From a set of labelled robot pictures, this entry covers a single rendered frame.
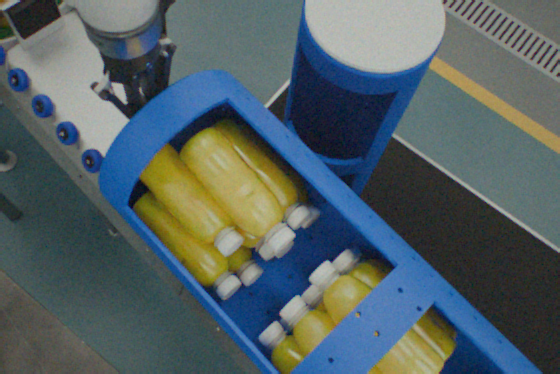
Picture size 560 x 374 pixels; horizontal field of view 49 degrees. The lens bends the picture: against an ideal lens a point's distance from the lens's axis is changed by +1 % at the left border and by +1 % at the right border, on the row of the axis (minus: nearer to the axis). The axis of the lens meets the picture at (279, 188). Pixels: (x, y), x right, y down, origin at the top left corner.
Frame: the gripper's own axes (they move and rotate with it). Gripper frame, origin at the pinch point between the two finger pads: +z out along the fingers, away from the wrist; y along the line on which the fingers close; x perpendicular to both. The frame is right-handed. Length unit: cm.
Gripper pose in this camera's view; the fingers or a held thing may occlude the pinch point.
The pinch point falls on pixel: (146, 114)
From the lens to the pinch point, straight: 95.6
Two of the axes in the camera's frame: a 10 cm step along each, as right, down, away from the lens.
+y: -7.2, 6.2, -3.1
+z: -0.8, 3.8, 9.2
